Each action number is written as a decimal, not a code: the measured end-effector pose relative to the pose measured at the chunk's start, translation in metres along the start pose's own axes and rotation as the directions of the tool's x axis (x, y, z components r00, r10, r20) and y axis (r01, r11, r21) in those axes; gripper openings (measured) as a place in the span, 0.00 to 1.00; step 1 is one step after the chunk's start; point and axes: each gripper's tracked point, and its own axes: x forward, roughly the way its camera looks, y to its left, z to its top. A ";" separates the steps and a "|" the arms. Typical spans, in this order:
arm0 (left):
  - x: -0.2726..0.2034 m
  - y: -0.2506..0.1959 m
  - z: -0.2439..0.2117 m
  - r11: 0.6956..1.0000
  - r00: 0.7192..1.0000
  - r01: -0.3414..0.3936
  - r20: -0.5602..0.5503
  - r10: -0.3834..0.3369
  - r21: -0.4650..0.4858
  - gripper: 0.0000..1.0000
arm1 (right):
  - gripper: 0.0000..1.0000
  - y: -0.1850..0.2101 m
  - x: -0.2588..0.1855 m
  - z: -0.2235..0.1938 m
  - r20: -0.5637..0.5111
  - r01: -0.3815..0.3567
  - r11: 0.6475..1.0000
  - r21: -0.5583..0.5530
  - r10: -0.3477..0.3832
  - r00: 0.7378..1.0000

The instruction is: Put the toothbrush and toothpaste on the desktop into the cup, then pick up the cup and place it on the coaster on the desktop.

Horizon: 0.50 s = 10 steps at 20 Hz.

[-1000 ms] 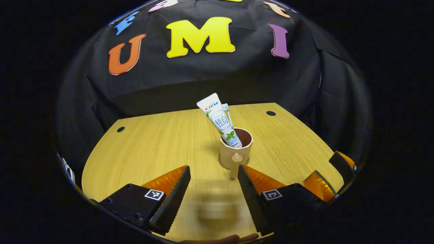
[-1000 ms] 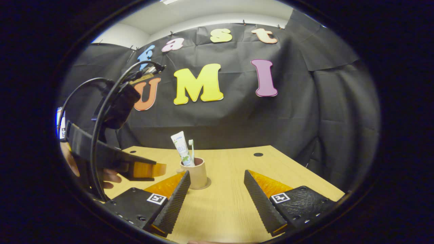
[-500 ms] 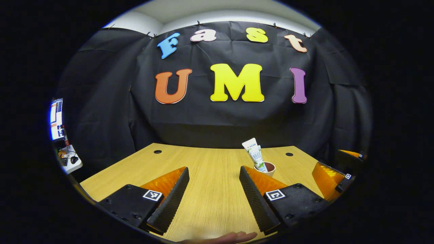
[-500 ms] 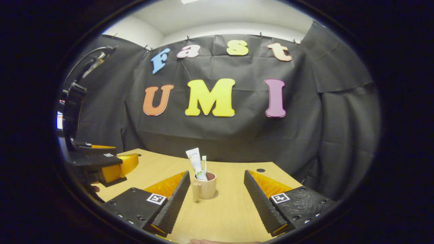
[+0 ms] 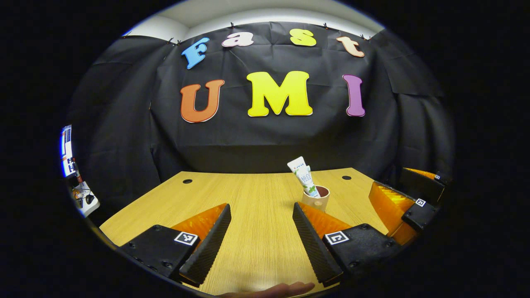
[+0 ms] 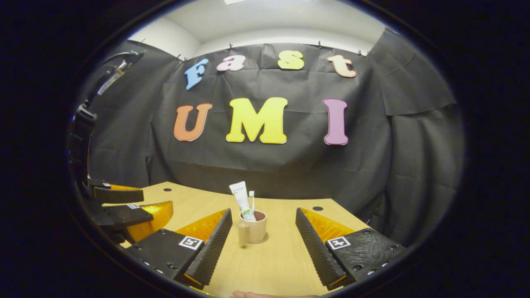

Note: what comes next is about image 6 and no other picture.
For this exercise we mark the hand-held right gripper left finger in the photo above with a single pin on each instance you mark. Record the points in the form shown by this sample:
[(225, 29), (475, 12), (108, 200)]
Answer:
[(211, 252)]

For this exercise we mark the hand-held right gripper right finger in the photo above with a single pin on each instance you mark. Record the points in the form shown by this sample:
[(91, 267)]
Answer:
[(316, 252)]

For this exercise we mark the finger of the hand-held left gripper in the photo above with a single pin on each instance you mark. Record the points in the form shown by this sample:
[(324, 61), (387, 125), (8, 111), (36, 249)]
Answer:
[(120, 195), (128, 215)]

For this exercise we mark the beige cup with brown inside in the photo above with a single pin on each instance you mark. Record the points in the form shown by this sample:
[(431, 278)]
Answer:
[(254, 231)]

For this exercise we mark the white toothpaste tube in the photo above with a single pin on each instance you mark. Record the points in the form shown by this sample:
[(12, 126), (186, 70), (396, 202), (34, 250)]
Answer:
[(241, 198)]

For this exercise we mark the pale green toothbrush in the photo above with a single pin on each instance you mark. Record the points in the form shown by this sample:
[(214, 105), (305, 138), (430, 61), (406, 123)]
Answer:
[(251, 203)]

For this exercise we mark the wooden desktop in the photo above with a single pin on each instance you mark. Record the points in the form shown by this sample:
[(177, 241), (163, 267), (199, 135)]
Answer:
[(277, 265)]

